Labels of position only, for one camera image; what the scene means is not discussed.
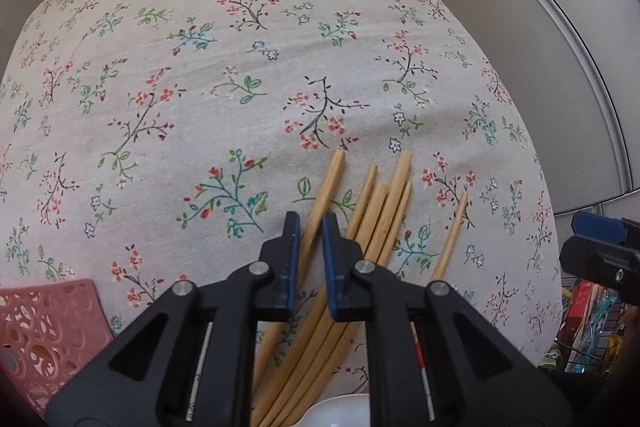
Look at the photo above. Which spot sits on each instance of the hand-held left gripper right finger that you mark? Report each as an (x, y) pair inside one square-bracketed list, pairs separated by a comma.
[(332, 267)]

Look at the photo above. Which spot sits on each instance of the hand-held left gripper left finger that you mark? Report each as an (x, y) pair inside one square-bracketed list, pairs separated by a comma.
[(294, 257)]

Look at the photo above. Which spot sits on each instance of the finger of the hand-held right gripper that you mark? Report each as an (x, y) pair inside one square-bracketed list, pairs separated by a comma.
[(597, 227), (595, 262)]

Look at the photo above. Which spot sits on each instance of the slender bamboo chopstick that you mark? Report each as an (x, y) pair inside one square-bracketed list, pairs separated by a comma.
[(327, 187)]

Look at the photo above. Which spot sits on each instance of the bundle of wooden chopsticks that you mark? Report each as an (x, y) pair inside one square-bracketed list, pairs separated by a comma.
[(395, 197)]

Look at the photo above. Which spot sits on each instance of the white plastic spoon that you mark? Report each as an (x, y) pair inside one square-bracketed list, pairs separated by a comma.
[(340, 412)]

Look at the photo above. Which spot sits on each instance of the pink perforated plastic basket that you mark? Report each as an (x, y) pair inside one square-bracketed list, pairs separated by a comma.
[(45, 332)]

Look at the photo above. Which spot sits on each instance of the floral tablecloth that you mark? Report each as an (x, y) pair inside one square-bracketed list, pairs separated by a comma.
[(200, 107)]

